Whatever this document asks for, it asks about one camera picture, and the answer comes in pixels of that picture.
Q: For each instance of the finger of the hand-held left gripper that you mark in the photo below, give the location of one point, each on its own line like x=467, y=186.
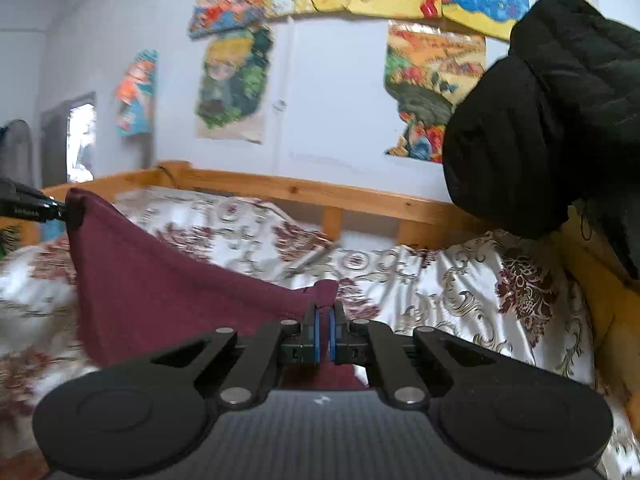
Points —
x=30, y=206

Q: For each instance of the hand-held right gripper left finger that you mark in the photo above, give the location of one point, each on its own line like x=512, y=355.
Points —
x=312, y=332

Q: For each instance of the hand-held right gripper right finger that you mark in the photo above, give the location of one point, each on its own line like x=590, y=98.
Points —
x=334, y=335

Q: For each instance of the maroon long-sleeved top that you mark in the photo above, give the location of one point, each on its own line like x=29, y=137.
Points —
x=150, y=285

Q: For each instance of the grey hanging cloth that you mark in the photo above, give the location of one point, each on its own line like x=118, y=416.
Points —
x=17, y=152

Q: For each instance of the grey doorway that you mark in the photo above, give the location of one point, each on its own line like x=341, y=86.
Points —
x=75, y=140

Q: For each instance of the white floral satin blanket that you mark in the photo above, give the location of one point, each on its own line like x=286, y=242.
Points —
x=450, y=285

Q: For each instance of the black puffer jacket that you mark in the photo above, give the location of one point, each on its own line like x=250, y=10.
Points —
x=525, y=135

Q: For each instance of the wooden bed frame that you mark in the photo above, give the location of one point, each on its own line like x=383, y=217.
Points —
x=300, y=192

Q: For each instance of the orange-haired figure wall poster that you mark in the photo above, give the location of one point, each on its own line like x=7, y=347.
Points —
x=137, y=92

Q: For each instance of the green cartoon figure wall poster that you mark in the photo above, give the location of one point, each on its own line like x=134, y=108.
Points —
x=232, y=85

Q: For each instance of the white wall pipe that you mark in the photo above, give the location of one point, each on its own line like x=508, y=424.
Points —
x=291, y=85

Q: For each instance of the colourful landscape wall poster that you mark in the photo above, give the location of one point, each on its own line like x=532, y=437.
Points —
x=430, y=85

